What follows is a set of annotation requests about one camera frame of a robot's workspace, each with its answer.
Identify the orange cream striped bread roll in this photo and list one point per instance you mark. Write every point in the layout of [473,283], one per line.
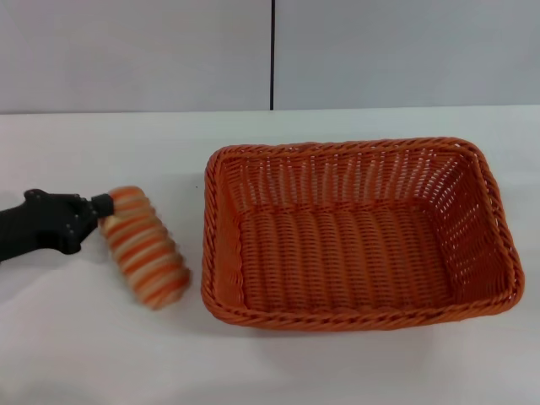
[145,253]

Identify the orange woven rectangular basket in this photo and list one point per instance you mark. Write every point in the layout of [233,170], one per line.
[350,253]

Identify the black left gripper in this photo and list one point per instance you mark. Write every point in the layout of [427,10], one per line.
[42,219]

